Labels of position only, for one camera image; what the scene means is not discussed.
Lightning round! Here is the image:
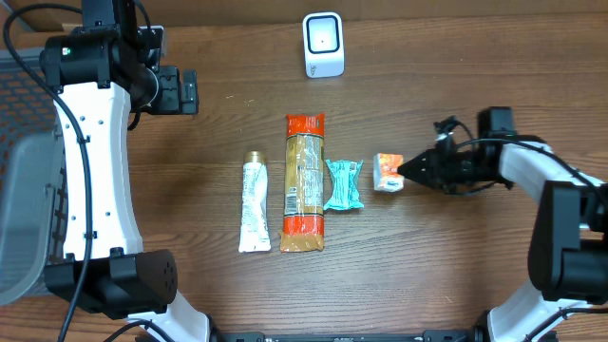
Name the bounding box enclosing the grey plastic shopping basket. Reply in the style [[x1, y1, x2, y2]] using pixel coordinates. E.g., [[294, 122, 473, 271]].
[[1, 50, 67, 305]]

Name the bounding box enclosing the small orange snack packet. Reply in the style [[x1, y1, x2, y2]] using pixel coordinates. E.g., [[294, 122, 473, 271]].
[[373, 153, 405, 193]]

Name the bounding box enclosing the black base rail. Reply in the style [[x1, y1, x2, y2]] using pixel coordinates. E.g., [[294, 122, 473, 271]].
[[209, 330, 485, 342]]

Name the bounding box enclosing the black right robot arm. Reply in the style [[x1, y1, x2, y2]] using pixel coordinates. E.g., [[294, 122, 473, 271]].
[[397, 136, 607, 341]]

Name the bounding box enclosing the teal snack bar wrapper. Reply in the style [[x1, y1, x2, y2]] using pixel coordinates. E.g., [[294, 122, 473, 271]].
[[324, 159, 365, 211]]

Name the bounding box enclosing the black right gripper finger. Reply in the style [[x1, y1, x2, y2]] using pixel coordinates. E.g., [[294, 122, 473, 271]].
[[397, 152, 427, 171], [397, 163, 430, 186]]

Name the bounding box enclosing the white barcode scanner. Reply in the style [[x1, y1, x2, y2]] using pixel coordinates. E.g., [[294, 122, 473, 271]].
[[302, 11, 345, 79]]

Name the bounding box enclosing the orange pasta package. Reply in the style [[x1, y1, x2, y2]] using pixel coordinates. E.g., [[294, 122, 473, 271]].
[[280, 113, 325, 253]]

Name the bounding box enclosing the white tube gold cap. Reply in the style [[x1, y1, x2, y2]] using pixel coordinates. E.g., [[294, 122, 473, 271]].
[[238, 151, 271, 253]]

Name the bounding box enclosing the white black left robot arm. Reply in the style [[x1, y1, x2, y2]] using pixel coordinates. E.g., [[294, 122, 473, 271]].
[[40, 26, 213, 341]]

